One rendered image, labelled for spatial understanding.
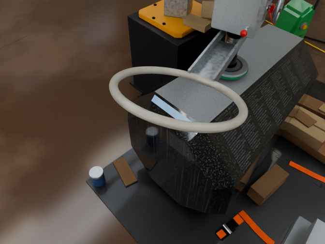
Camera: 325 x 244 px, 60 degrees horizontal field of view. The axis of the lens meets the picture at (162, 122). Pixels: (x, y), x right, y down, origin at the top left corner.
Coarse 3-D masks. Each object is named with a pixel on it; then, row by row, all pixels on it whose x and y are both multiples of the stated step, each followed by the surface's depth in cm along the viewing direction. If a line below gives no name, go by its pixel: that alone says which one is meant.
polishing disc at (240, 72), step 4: (240, 56) 165; (236, 60) 162; (240, 60) 162; (244, 60) 162; (240, 64) 160; (244, 64) 160; (228, 68) 157; (232, 68) 157; (236, 68) 157; (240, 68) 157; (244, 68) 157; (224, 72) 155; (228, 72) 155; (232, 72) 155; (236, 72) 155; (240, 72) 155; (244, 72) 155; (228, 76) 154; (232, 76) 154; (236, 76) 154
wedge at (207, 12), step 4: (204, 4) 229; (208, 4) 229; (212, 4) 229; (204, 8) 227; (208, 8) 227; (212, 8) 227; (204, 12) 225; (208, 12) 225; (212, 12) 224; (204, 16) 222; (208, 16) 222
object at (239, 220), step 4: (236, 216) 189; (232, 220) 189; (236, 220) 188; (240, 220) 187; (224, 224) 188; (228, 224) 188; (232, 224) 187; (236, 224) 187; (220, 228) 189; (224, 228) 188; (228, 228) 186; (232, 228) 186; (216, 232) 187; (220, 232) 186; (224, 232) 186; (228, 232) 185; (232, 232) 186; (220, 236) 185; (224, 236) 185
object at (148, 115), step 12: (120, 72) 103; (132, 72) 108; (144, 72) 113; (156, 72) 116; (168, 72) 118; (180, 72) 118; (216, 84) 114; (120, 96) 85; (228, 96) 109; (132, 108) 81; (144, 108) 81; (240, 108) 96; (156, 120) 78; (168, 120) 78; (180, 120) 79; (228, 120) 85; (240, 120) 87; (192, 132) 80; (204, 132) 80; (216, 132) 82
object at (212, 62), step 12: (216, 36) 136; (216, 48) 136; (228, 48) 136; (204, 60) 130; (216, 60) 130; (228, 60) 124; (192, 72) 121; (204, 72) 123; (216, 72) 117; (204, 84) 118
